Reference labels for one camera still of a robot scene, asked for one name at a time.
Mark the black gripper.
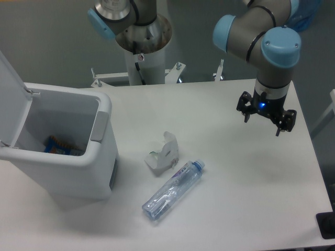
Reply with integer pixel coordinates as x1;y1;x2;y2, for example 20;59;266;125
237;90;297;136

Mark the clear plastic water bottle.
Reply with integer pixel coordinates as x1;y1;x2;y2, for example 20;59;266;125
142;159;205;221

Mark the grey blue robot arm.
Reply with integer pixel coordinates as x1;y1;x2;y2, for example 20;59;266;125
87;1;301;132

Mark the white trash can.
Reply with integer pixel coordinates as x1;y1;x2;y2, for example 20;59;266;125
1;83;118;199

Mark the white trash can lid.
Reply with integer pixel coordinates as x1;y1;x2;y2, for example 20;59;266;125
1;54;40;147

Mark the blue plastic bag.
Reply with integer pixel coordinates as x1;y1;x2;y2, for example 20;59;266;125
286;0;323;32

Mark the blue orange snack packet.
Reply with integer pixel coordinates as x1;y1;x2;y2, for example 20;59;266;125
44;136;84;156

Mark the white frame at right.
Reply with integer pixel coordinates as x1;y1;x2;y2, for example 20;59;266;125
310;89;334;139

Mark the white pedestal base frame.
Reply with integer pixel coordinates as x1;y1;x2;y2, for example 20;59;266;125
90;59;226;88

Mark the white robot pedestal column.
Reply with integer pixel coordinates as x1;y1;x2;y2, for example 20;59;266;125
114;14;173;86

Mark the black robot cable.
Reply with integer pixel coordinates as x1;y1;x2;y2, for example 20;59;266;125
132;41;146;86

